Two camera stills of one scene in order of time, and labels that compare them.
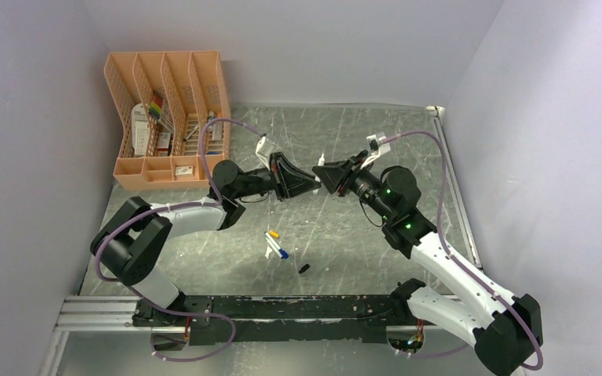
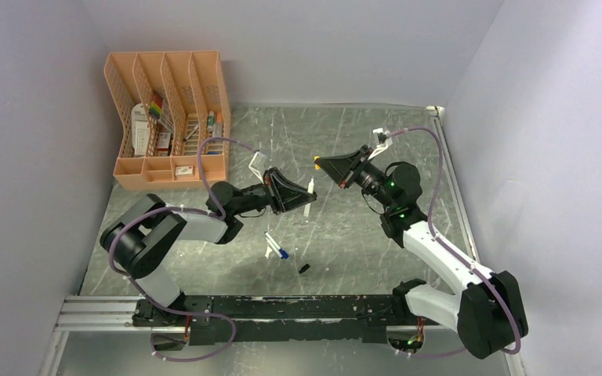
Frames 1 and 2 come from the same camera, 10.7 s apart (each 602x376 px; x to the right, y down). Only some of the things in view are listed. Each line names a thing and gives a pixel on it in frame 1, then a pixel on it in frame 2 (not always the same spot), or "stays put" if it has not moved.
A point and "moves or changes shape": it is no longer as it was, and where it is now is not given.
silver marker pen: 320,163 moves or changes shape
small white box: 183,171 stays put
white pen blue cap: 284,254 stays put
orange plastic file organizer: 164,99 stays put
